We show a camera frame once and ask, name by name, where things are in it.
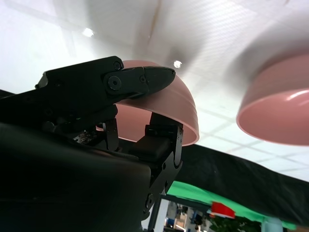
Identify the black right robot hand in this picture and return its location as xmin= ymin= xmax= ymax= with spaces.
xmin=0 ymin=56 xmax=183 ymax=232

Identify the pink plastic bowl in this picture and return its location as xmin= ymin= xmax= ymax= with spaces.
xmin=96 ymin=59 xmax=200 ymax=147
xmin=236 ymin=54 xmax=309 ymax=146

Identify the green backdrop cloth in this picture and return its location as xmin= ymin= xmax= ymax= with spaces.
xmin=166 ymin=180 xmax=297 ymax=230

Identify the red box-shaped object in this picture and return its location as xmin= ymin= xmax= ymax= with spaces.
xmin=209 ymin=202 xmax=236 ymax=219

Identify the black backdrop cloth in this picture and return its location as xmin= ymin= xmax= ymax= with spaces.
xmin=180 ymin=144 xmax=309 ymax=227

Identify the green leafy plant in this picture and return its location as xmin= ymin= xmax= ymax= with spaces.
xmin=209 ymin=215 xmax=263 ymax=232

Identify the pale teal container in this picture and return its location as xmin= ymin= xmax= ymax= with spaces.
xmin=262 ymin=216 xmax=283 ymax=232

